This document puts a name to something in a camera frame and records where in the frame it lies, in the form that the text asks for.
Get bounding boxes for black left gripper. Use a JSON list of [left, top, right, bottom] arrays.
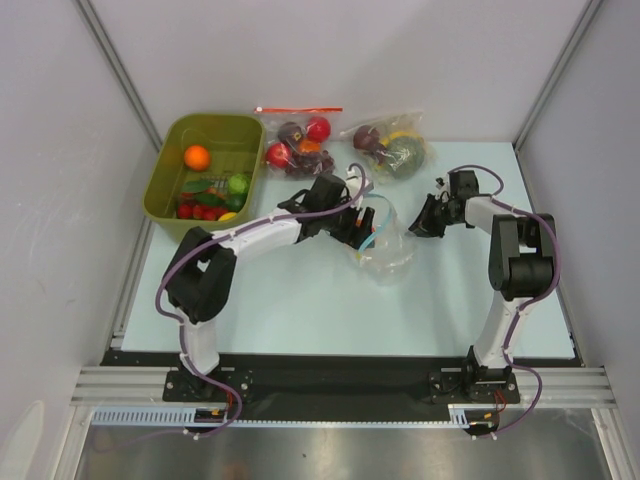
[[320, 194, 373, 249]]

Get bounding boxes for clear zip top bag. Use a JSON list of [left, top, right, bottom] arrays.
[[355, 193, 416, 286]]

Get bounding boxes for green fake fruit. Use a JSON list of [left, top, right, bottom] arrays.
[[228, 173, 251, 195]]

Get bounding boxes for yellow fake lemon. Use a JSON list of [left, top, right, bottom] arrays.
[[218, 212, 237, 222]]

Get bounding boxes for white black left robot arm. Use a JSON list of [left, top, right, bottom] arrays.
[[155, 164, 374, 400]]

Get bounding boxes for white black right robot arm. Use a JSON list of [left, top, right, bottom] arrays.
[[409, 165, 561, 401]]

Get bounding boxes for clear bag with melon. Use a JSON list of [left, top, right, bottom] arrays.
[[339, 111, 437, 183]]

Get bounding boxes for red zip bag of food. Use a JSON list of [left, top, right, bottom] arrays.
[[254, 106, 343, 180]]

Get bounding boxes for red fake strawberries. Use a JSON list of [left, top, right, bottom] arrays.
[[176, 179, 230, 221]]

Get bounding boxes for olive green plastic bin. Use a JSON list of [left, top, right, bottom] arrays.
[[143, 113, 266, 242]]

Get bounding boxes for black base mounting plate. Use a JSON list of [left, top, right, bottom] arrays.
[[101, 350, 580, 423]]

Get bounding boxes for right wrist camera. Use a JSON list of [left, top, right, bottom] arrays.
[[435, 175, 451, 202]]

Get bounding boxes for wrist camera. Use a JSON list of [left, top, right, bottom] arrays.
[[345, 164, 374, 199], [435, 175, 451, 202]]

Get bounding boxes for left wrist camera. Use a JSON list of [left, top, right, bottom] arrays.
[[345, 164, 374, 199]]

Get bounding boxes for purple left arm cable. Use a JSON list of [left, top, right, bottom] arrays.
[[95, 162, 369, 442]]

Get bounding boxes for white cable duct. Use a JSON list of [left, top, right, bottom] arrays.
[[92, 405, 497, 429]]

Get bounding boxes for aluminium frame rail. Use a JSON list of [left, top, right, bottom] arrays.
[[71, 366, 616, 408]]

